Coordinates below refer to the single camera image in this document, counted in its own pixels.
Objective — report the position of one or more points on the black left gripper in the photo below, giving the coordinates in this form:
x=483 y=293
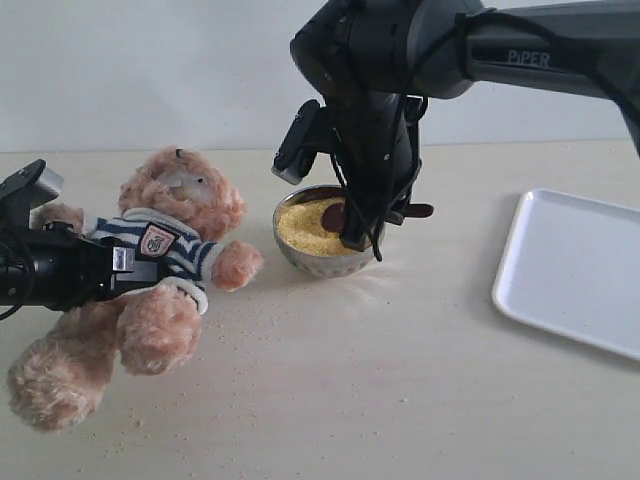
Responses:
x=56 y=268

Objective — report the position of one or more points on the metal bowl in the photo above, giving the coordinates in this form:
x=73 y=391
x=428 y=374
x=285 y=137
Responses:
x=319 y=267

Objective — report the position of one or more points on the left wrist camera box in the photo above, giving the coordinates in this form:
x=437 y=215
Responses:
x=27 y=189

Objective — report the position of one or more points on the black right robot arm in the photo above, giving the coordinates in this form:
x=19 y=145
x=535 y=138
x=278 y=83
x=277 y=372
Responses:
x=365 y=57

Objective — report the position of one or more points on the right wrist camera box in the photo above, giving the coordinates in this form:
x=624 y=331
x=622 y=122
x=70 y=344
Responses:
x=295 y=156

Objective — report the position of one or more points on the white rectangular plastic tray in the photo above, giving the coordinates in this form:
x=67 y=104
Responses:
x=570 y=266

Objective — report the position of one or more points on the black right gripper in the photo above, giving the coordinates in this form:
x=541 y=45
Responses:
x=375 y=144

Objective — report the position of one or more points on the dark red wooden spoon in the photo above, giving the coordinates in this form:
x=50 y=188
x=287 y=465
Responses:
x=333 y=217

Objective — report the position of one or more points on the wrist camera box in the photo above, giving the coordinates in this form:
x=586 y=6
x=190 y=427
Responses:
x=27 y=189
x=295 y=156

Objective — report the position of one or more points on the yellow millet grains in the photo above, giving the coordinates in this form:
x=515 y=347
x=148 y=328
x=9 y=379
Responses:
x=300 y=227

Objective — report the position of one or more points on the pink teddy bear striped sweater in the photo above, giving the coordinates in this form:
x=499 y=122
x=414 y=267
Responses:
x=175 y=209

